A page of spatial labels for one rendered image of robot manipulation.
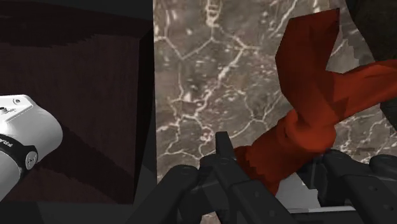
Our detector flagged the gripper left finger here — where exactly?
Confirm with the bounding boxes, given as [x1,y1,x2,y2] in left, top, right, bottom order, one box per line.
[126,131,299,224]

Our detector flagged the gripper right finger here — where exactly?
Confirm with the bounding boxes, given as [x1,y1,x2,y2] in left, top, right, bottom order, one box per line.
[309,150,397,224]

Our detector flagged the red ribbon bow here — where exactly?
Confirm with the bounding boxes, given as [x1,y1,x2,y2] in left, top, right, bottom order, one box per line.
[233,7,397,197]

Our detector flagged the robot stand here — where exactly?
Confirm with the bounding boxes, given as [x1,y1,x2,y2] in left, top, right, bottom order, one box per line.
[0,0,155,206]

